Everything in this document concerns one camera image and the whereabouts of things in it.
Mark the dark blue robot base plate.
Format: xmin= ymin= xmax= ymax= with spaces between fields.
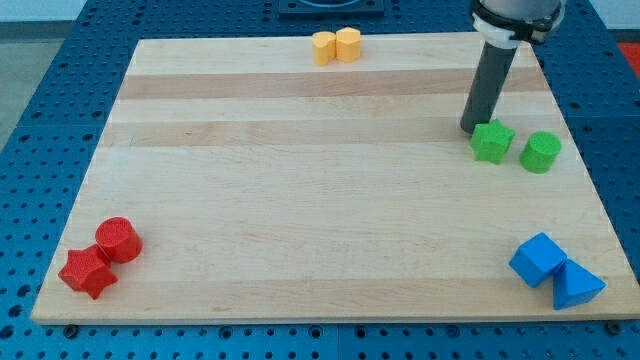
xmin=274 ymin=0 xmax=385 ymax=17

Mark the blue triangle block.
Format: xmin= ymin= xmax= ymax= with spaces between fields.
xmin=553 ymin=259 xmax=607 ymax=310

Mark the green cylinder block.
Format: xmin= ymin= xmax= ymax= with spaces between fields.
xmin=520 ymin=131 xmax=562 ymax=174

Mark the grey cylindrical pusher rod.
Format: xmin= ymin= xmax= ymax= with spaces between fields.
xmin=460 ymin=42 xmax=516 ymax=134

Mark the yellow heart block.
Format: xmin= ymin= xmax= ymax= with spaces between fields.
xmin=311 ymin=31 xmax=336 ymax=66

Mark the red star block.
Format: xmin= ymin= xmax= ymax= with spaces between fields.
xmin=58 ymin=244 xmax=118 ymax=300

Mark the blue cube block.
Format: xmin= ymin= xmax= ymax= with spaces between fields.
xmin=509 ymin=232 xmax=567 ymax=288

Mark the wooden board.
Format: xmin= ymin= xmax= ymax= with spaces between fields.
xmin=31 ymin=32 xmax=639 ymax=325

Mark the red cylinder block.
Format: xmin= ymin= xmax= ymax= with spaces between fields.
xmin=95 ymin=217 xmax=143 ymax=263

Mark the yellow hexagon block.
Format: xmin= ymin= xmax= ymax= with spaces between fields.
xmin=336 ymin=27 xmax=361 ymax=62

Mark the green star block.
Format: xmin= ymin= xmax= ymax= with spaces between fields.
xmin=470 ymin=119 xmax=516 ymax=165

